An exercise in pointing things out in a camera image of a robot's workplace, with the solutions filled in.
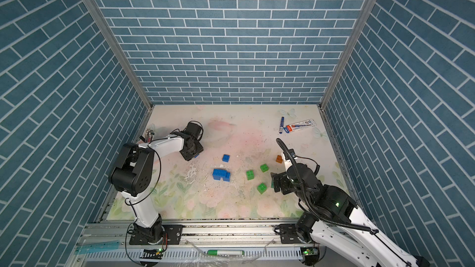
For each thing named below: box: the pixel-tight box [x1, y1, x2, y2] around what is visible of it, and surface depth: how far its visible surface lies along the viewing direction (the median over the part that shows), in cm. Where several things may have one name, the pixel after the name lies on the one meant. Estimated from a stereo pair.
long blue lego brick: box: [212, 168, 231, 182], surface depth 88 cm
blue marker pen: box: [278, 116, 285, 135], surface depth 114 cm
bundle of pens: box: [144, 127, 155, 143], surface depth 88 cm
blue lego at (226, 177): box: [222, 171, 231, 183], surface depth 88 cm
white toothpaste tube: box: [283, 118, 317, 134], surface depth 113 cm
